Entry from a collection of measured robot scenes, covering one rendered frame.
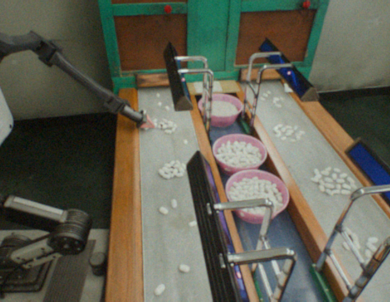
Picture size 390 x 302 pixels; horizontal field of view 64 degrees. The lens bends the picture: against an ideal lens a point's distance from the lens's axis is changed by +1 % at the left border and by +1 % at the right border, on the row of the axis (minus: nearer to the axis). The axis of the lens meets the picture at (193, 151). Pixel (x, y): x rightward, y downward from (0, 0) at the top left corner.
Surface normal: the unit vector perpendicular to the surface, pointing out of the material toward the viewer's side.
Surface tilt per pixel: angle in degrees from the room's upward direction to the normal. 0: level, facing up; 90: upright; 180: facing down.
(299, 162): 0
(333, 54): 90
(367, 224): 0
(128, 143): 0
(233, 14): 90
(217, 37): 90
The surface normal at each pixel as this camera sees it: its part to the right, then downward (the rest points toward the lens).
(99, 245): 0.01, -0.77
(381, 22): 0.20, 0.62
